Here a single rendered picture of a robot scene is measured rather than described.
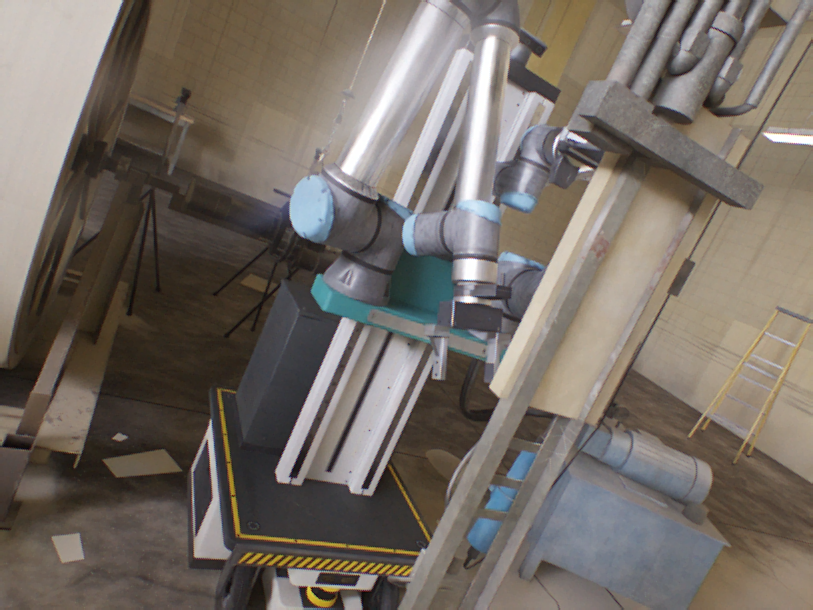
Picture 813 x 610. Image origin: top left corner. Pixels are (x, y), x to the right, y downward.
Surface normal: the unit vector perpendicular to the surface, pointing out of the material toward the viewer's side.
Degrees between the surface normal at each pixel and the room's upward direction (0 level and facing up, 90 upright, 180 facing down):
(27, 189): 90
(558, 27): 90
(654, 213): 90
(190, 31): 90
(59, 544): 0
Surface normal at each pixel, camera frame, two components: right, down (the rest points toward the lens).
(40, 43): 0.51, -0.09
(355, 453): 0.37, 0.33
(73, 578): 0.41, -0.90
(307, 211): -0.65, -0.06
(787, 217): -0.84, -0.29
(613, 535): -0.03, 0.18
